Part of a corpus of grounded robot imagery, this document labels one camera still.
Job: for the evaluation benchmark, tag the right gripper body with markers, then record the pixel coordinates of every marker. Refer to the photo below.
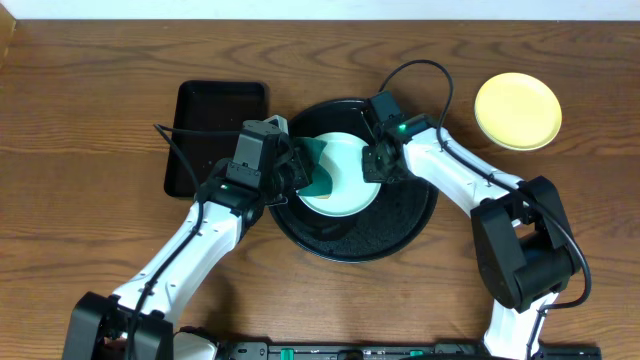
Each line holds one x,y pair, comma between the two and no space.
375,170

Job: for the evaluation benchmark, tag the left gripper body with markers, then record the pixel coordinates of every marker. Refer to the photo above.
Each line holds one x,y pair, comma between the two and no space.
299,167

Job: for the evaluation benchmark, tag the green yellow sponge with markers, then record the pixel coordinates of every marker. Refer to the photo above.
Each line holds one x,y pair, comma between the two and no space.
320,181

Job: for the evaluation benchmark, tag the light blue plate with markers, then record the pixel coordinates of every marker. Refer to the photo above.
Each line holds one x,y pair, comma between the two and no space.
350,194

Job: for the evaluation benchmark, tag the yellow plate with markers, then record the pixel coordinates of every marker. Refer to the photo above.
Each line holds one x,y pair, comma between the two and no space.
518,111

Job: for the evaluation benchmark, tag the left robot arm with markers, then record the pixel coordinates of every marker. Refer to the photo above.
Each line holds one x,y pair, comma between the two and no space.
138,320

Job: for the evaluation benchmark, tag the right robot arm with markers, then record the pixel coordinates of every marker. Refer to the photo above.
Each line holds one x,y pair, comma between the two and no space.
525,250

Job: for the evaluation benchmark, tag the round black tray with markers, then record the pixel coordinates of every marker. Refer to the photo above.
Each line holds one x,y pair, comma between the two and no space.
396,216

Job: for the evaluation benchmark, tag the black rectangular tray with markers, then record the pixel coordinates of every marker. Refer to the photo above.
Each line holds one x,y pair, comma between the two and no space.
208,118

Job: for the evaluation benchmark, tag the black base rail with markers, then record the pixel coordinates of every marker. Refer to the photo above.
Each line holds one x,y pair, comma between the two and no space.
400,351

